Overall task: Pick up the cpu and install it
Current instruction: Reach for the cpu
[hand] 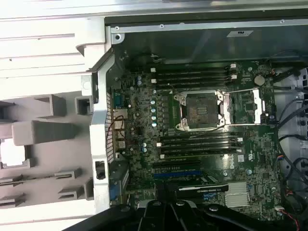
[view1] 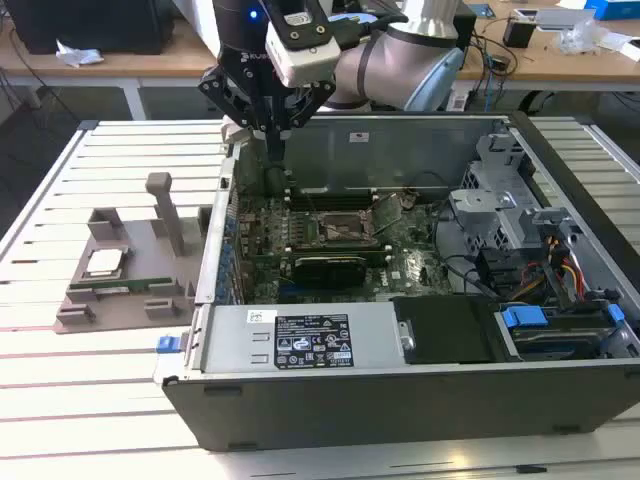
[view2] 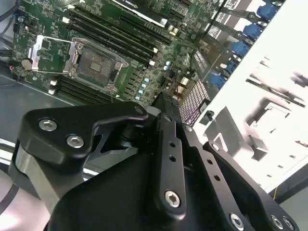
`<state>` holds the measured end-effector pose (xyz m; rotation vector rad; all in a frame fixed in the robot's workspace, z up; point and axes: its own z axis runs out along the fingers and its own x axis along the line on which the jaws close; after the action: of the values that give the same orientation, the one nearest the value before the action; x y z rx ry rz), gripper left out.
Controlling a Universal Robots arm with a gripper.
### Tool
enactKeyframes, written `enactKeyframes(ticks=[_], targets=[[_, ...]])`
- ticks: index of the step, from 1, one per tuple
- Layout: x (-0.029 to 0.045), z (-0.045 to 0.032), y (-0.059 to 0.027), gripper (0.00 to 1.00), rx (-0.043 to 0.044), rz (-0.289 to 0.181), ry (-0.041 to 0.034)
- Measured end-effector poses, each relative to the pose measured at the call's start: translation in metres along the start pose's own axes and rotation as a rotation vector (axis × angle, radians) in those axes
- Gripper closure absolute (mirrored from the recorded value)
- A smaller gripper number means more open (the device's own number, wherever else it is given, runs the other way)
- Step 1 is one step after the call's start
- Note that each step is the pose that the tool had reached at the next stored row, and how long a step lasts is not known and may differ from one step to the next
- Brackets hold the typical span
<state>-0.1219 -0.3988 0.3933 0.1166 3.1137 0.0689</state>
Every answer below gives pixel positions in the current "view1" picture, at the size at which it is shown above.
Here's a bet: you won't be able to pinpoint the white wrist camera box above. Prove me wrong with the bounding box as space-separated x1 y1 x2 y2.
263 0 342 87

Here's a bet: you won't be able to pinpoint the black camera cable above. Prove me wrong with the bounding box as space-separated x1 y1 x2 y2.
327 12 411 51

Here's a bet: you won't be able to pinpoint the wooden desk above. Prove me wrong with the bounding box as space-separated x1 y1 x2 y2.
0 9 640 121

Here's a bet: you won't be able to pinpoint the CPU socket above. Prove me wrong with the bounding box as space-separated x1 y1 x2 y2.
313 208 382 245

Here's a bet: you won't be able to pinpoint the silver CPU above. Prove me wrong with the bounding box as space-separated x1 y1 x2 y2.
82 247 132 279

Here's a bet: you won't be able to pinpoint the blue cardboard box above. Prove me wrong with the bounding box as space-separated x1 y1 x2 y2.
597 0 640 21

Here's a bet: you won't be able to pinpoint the grey brown parts rack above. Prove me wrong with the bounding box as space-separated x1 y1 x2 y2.
52 171 214 335

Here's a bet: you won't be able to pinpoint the metal socket cover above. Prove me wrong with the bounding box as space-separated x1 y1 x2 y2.
370 193 405 237

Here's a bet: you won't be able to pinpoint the black graphics card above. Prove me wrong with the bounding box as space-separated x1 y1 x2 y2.
291 253 369 290

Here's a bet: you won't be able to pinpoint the hard disk in blue carrier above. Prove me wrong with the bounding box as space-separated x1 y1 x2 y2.
493 305 626 362

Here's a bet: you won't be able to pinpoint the small black box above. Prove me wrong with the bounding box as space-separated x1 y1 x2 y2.
502 17 537 50

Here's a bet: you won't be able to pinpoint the flat white box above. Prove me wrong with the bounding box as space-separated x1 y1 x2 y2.
514 5 597 32

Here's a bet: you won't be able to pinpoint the clear plastic bags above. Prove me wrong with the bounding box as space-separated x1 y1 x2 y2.
554 19 629 55

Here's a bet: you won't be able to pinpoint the RAM slot black clips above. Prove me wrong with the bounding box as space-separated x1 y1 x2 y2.
287 200 376 208

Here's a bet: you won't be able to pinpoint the grey case handle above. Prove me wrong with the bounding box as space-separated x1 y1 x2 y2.
221 115 254 146

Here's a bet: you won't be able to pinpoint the black plastic drive shroud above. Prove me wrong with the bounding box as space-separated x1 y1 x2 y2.
388 294 501 366

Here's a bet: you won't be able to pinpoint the metal locking lever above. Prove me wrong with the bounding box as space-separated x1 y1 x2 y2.
363 191 381 236
303 191 324 226

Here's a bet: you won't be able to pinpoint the grey metal drive cage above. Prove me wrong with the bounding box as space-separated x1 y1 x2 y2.
447 130 594 301

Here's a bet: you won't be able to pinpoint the large black computer tower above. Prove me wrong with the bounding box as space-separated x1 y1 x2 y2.
9 0 166 56

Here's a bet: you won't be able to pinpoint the black grey PC case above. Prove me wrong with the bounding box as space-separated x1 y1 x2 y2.
152 110 640 454

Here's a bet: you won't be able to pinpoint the yellow red power wires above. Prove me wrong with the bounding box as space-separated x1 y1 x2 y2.
543 233 592 301

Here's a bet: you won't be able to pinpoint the grey power supply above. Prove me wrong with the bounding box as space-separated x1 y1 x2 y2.
183 301 407 377

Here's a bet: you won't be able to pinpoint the green RAM stick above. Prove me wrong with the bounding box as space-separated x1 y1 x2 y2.
292 237 386 255
69 278 174 296

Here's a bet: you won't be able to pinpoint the crumpled white paper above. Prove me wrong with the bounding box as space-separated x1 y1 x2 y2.
54 38 105 69

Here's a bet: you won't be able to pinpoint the RAM slot white clips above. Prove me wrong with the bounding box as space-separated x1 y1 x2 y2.
287 196 376 203
287 187 376 194

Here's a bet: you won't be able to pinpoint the green motherboard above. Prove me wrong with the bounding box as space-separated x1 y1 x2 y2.
234 192 451 304

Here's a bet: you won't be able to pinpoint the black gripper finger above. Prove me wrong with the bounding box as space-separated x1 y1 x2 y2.
197 63 278 161
276 81 337 161

